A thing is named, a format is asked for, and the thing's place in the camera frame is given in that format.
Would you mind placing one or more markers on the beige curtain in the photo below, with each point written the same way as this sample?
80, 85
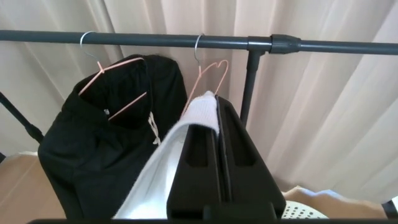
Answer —
326, 124

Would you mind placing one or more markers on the black clothes rack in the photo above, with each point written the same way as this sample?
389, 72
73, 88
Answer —
155, 40

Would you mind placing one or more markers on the white garment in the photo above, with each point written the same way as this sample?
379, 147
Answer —
199, 109

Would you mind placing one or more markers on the pink clothes hanger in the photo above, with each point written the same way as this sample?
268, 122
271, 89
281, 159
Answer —
99, 71
224, 67

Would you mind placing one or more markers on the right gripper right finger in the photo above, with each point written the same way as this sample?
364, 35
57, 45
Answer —
255, 186

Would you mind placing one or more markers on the white laundry basket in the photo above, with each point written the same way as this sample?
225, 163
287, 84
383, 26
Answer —
298, 211

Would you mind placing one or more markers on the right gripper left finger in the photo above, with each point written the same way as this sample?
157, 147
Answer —
192, 186

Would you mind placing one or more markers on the black shorts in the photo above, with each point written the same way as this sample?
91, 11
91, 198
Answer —
93, 155

